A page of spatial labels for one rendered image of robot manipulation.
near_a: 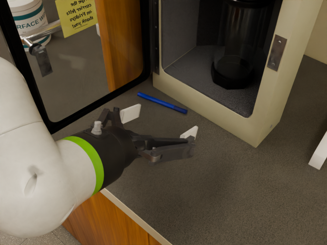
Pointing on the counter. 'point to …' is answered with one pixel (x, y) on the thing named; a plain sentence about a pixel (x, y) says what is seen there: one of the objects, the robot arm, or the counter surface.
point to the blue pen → (162, 102)
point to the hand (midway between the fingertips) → (163, 122)
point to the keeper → (276, 52)
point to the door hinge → (154, 35)
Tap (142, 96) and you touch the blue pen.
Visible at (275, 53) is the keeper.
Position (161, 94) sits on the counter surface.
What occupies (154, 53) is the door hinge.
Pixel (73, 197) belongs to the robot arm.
